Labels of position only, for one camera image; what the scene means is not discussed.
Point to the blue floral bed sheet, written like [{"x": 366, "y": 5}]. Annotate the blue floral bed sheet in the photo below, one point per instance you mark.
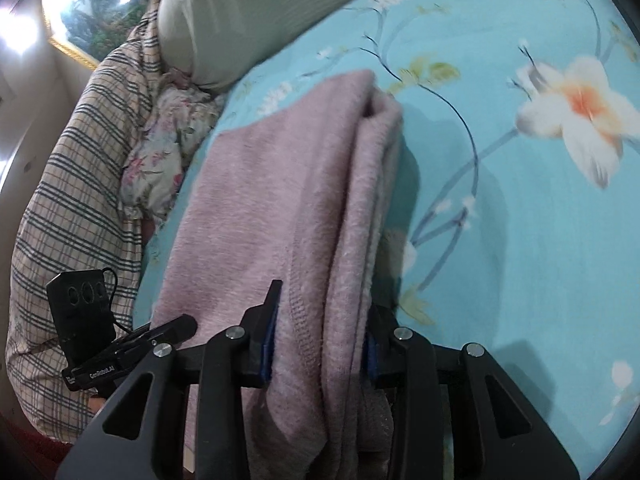
[{"x": 500, "y": 240}]

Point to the floral patterned cloth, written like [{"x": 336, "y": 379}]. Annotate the floral patterned cloth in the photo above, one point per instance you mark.
[{"x": 165, "y": 160}]

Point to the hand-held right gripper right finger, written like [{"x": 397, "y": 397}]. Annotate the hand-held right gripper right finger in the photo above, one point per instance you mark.
[{"x": 420, "y": 400}]

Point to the pink fuzzy sweater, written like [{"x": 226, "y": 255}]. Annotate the pink fuzzy sweater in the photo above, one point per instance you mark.
[{"x": 280, "y": 200}]

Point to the plaid blanket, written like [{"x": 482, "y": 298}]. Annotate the plaid blanket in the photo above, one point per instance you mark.
[{"x": 75, "y": 185}]

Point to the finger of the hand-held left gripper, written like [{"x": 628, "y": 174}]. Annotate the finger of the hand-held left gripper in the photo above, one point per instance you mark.
[{"x": 170, "y": 329}]

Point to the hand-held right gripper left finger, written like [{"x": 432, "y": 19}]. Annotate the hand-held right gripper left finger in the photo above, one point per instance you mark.
[{"x": 220, "y": 400}]

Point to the gold framed landscape painting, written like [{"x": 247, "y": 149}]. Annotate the gold framed landscape painting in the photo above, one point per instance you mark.
[{"x": 100, "y": 15}]

